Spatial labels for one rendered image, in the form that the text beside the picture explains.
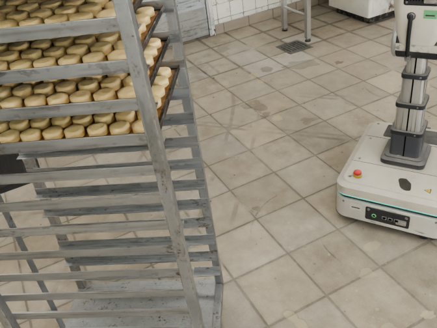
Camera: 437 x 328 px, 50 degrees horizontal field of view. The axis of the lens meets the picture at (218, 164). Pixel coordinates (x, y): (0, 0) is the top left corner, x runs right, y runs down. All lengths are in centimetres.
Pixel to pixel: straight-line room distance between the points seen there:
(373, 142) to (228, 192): 85
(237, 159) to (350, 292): 120
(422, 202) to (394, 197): 12
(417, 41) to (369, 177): 66
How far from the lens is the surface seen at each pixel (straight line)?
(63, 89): 121
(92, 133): 117
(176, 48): 145
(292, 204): 262
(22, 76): 112
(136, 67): 99
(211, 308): 198
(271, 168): 289
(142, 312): 155
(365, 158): 252
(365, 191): 234
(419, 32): 218
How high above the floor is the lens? 169
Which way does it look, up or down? 35 degrees down
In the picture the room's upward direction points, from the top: 8 degrees counter-clockwise
